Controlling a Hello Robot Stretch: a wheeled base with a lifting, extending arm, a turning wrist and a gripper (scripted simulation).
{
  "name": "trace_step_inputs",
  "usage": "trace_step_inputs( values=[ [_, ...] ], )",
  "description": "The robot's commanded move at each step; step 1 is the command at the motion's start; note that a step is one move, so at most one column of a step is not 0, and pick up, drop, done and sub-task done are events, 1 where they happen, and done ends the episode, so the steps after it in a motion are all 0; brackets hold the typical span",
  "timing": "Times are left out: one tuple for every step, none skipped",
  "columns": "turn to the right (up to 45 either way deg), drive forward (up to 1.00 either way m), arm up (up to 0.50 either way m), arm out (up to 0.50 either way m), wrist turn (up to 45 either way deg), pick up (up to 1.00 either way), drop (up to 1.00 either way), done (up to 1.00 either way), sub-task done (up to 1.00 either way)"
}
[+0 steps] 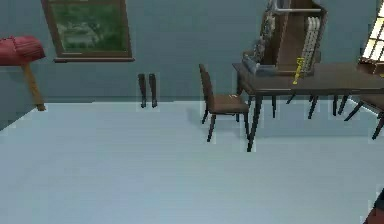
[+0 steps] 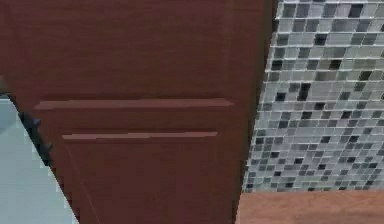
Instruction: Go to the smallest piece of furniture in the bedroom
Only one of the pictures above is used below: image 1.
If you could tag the dark brown dining chair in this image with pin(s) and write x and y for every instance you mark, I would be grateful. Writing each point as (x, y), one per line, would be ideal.
(371, 101)
(224, 102)

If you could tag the yellow bottle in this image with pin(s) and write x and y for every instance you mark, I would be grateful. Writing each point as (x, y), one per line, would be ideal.
(298, 70)

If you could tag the brown open box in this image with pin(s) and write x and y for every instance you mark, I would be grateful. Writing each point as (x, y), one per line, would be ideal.
(291, 36)

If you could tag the brown framed window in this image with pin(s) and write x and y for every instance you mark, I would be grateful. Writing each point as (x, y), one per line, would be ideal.
(90, 30)

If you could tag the white ribbed object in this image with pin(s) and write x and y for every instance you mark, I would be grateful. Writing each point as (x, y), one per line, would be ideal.
(310, 43)

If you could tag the dark brown dining table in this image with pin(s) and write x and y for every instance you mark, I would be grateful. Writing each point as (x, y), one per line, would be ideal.
(330, 81)

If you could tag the red and black object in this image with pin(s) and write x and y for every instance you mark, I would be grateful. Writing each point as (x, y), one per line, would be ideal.
(376, 210)

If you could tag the bright window with brown frame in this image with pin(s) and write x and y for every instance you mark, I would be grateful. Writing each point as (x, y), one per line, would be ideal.
(375, 36)

